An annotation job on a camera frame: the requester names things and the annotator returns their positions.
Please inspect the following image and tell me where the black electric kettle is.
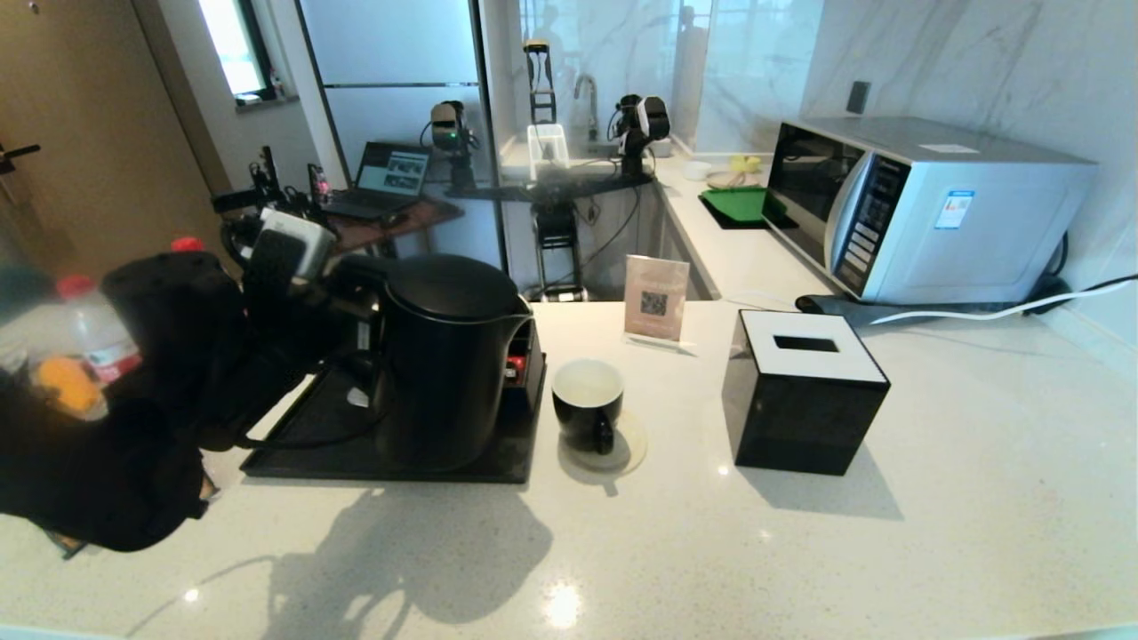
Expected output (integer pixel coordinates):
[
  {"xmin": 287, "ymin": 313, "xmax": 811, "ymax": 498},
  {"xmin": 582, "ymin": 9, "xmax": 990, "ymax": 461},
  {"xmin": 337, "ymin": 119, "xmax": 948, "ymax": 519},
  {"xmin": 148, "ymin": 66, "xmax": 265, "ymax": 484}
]
[{"xmin": 366, "ymin": 253, "xmax": 535, "ymax": 474}]

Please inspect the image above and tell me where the brown wooden desk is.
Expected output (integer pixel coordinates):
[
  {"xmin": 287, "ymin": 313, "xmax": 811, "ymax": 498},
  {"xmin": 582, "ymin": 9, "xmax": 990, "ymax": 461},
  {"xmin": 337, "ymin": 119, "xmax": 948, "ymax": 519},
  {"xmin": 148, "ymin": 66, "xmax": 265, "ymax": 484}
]
[{"xmin": 333, "ymin": 197, "xmax": 465, "ymax": 303}]

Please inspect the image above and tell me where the black rectangular serving tray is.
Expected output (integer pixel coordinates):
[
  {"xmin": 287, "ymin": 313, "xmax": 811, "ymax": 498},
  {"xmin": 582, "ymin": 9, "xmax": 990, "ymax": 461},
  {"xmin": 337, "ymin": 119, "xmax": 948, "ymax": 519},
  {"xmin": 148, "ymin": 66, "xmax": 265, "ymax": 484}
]
[{"xmin": 240, "ymin": 351, "xmax": 548, "ymax": 485}]

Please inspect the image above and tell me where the black laptop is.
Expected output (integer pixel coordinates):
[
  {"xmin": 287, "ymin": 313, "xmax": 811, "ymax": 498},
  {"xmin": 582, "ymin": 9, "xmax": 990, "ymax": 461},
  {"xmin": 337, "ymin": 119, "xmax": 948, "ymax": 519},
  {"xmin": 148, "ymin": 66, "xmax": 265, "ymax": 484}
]
[{"xmin": 325, "ymin": 140, "xmax": 432, "ymax": 221}]

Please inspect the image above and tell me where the black compartment organizer box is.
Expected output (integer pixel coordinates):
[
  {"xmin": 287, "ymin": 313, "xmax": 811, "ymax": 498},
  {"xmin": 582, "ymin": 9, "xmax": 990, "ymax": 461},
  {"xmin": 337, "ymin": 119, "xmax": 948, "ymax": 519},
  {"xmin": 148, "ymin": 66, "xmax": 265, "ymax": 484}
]
[{"xmin": 502, "ymin": 316, "xmax": 546, "ymax": 419}]

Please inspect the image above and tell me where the black rig stand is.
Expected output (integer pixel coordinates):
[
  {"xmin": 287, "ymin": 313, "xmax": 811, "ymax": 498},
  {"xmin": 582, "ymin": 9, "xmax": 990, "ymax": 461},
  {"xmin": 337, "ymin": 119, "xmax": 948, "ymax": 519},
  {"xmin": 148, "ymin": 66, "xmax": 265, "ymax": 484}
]
[{"xmin": 445, "ymin": 169, "xmax": 659, "ymax": 305}]

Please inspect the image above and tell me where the black mug white inside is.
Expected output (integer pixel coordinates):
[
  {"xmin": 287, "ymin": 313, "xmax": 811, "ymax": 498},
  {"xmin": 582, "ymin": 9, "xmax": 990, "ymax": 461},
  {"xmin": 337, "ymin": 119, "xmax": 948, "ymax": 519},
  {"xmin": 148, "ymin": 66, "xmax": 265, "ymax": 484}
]
[{"xmin": 552, "ymin": 358, "xmax": 626, "ymax": 455}]

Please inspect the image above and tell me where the orange fruit toy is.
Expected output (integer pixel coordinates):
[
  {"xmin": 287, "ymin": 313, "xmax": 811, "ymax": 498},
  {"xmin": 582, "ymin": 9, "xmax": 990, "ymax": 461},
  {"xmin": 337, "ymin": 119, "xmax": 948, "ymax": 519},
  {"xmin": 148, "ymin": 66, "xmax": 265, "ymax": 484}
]
[{"xmin": 34, "ymin": 356, "xmax": 103, "ymax": 419}]

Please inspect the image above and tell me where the silver refrigerator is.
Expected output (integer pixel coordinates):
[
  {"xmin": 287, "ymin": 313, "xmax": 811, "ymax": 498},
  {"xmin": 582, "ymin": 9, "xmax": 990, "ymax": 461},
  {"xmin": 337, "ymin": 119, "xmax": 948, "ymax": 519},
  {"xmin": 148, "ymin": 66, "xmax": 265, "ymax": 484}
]
[{"xmin": 293, "ymin": 0, "xmax": 509, "ymax": 303}]

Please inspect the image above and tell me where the translucent round coaster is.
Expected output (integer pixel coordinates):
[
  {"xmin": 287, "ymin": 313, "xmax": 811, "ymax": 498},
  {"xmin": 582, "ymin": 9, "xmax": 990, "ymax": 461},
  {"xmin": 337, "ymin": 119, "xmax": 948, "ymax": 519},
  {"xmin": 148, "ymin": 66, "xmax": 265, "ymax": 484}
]
[{"xmin": 558, "ymin": 414, "xmax": 648, "ymax": 475}]

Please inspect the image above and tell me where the QR code sign stand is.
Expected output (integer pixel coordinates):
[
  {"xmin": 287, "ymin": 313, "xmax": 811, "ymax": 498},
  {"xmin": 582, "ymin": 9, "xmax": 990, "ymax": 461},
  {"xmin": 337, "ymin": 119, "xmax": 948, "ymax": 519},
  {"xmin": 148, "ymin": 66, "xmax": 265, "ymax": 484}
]
[{"xmin": 622, "ymin": 255, "xmax": 691, "ymax": 349}]

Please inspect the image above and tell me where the chrome faucet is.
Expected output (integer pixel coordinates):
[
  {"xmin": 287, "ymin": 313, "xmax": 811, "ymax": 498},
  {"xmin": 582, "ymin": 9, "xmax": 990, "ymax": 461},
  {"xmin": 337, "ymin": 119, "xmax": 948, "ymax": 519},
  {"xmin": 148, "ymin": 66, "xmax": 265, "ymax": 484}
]
[{"xmin": 573, "ymin": 74, "xmax": 598, "ymax": 143}]

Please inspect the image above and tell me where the green cutting board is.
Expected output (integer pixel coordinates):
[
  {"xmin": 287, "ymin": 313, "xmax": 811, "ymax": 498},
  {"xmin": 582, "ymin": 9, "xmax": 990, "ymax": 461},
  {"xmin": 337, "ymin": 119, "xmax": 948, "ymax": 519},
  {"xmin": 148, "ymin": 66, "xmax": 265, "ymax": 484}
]
[{"xmin": 699, "ymin": 188, "xmax": 788, "ymax": 232}]

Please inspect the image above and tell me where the black tissue box white lid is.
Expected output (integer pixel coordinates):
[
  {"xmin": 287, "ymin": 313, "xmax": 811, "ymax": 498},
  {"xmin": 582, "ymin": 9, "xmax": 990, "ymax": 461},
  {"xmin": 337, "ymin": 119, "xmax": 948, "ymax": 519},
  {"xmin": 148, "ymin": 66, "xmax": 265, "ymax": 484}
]
[{"xmin": 721, "ymin": 309, "xmax": 891, "ymax": 476}]

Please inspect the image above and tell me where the silver microwave oven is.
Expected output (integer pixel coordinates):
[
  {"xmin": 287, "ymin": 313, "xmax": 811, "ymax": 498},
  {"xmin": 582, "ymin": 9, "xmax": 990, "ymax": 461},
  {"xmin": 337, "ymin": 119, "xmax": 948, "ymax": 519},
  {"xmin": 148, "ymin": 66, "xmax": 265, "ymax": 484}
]
[{"xmin": 763, "ymin": 116, "xmax": 1096, "ymax": 306}]

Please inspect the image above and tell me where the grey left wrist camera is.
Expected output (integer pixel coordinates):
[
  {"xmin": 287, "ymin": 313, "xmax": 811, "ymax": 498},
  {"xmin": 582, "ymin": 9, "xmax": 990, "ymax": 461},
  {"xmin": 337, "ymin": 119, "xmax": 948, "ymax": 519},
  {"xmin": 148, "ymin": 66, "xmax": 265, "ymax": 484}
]
[{"xmin": 244, "ymin": 209, "xmax": 337, "ymax": 287}]

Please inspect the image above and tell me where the white wire rack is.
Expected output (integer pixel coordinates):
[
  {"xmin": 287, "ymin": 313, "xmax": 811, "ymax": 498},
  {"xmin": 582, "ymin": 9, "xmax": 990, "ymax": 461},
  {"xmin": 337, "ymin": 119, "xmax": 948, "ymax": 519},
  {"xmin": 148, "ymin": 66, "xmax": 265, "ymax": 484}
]
[{"xmin": 527, "ymin": 124, "xmax": 571, "ymax": 183}]

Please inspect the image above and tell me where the window with black frame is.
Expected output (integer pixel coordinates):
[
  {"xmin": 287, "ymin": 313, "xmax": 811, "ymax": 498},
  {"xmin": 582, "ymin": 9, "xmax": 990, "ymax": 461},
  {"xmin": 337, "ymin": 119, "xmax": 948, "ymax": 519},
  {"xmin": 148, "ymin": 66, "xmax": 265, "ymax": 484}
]
[{"xmin": 197, "ymin": 0, "xmax": 276, "ymax": 106}]

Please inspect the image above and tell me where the black upright frame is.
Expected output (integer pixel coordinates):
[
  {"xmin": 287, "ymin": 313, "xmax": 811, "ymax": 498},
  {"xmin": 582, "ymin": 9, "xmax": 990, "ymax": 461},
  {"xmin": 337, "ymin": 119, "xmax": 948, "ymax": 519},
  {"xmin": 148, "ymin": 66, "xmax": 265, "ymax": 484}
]
[{"xmin": 523, "ymin": 37, "xmax": 559, "ymax": 127}]

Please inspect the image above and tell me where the black door handle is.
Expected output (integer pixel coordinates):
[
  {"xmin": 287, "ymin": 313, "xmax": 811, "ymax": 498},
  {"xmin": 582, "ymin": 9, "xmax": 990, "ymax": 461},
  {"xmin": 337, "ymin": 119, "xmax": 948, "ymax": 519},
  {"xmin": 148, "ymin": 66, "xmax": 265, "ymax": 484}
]
[{"xmin": 0, "ymin": 142, "xmax": 44, "ymax": 176}]

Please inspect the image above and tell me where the thin white cable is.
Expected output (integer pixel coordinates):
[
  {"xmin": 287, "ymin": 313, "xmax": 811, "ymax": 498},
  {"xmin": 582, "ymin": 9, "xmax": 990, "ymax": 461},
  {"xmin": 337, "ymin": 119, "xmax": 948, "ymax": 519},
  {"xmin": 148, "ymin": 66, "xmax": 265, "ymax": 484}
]
[{"xmin": 725, "ymin": 292, "xmax": 805, "ymax": 312}]

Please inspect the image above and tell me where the thick white cable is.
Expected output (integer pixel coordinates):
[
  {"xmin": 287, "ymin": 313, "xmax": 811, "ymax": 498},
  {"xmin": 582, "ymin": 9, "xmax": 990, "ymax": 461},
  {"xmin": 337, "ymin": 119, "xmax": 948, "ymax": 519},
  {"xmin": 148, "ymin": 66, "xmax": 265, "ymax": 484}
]
[{"xmin": 868, "ymin": 278, "xmax": 1138, "ymax": 326}]

